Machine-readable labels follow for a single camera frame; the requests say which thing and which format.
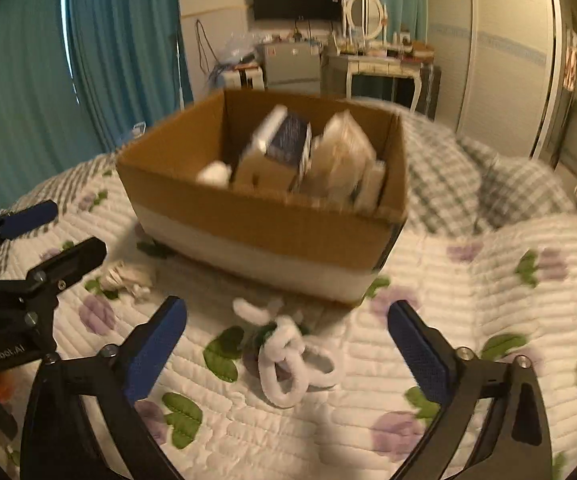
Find white sock bundle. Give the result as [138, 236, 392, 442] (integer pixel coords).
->
[100, 260, 157, 301]

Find white fluffy hair ties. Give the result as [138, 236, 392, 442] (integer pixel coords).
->
[232, 296, 346, 410]

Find white cloth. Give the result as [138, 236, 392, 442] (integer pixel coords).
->
[300, 110, 376, 206]

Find grey knitted sock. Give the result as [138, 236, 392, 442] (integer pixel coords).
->
[195, 160, 232, 188]

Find floral tissue pack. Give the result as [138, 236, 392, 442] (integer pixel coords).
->
[249, 105, 312, 192]

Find blue white tissue packet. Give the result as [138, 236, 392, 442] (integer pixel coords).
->
[353, 160, 386, 212]

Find teal window curtain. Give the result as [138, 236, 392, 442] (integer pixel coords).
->
[0, 0, 193, 209]

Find white floral quilt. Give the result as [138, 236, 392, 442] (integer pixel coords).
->
[0, 159, 577, 480]

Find open cardboard box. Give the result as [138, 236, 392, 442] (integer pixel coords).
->
[117, 89, 407, 304]

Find grey checkered blanket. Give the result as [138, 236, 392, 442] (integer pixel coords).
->
[13, 98, 577, 238]

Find white storage box stack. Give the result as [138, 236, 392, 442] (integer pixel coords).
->
[217, 64, 266, 90]

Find small grey refrigerator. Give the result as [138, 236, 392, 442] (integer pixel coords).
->
[258, 41, 321, 94]

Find white dressing table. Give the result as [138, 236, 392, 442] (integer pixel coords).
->
[320, 54, 440, 113]

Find white vanity mirror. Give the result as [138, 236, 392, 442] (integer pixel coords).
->
[343, 0, 388, 41]

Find white louvered wardrobe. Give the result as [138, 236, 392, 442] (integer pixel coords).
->
[427, 0, 563, 158]

